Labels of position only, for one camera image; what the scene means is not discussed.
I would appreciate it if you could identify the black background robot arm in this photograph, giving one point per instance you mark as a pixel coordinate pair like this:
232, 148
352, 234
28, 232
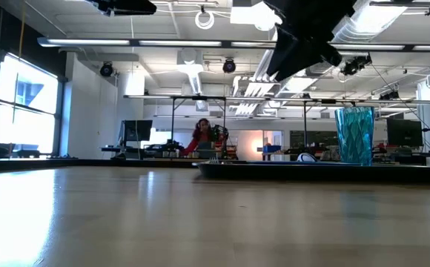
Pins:
220, 137

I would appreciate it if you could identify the dark green tray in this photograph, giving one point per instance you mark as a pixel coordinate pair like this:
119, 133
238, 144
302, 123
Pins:
311, 172

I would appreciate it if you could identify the long ceiling light bar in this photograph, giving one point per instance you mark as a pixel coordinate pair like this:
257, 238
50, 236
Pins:
126, 42

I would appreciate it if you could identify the blue storage box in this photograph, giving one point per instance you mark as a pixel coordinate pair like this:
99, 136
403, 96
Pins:
271, 148

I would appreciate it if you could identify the teal ribbed glass cup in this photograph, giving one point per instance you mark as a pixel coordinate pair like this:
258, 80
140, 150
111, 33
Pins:
355, 137

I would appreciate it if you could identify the black computer monitor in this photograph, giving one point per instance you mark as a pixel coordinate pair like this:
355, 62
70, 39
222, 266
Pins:
137, 130
404, 132

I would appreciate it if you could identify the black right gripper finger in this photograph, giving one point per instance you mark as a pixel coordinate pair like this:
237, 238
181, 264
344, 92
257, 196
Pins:
280, 55
302, 57

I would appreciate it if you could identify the person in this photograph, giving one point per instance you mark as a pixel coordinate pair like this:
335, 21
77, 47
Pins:
198, 142

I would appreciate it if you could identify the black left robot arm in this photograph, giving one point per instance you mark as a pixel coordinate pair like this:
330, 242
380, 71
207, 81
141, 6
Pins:
129, 5

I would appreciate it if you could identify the round black ceiling fixture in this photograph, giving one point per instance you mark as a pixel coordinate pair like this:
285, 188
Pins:
106, 69
229, 66

